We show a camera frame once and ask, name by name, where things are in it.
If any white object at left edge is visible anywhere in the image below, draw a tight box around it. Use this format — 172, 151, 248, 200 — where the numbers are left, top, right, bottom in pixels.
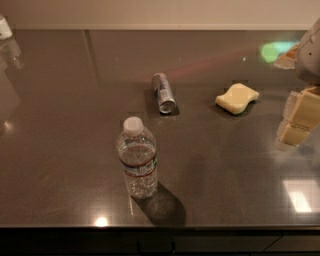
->
0, 14, 13, 40

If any silver blue redbull can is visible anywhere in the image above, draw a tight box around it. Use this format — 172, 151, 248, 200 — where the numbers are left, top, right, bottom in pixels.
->
152, 73, 177, 114

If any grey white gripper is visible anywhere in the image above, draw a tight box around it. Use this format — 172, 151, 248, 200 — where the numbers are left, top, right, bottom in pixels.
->
274, 18, 320, 151

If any clear plastic water bottle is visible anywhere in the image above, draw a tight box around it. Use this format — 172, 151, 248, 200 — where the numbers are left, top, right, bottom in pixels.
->
116, 116, 158, 199

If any yellow sponge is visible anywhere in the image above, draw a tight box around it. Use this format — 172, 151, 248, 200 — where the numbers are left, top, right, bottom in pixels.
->
215, 83, 260, 115

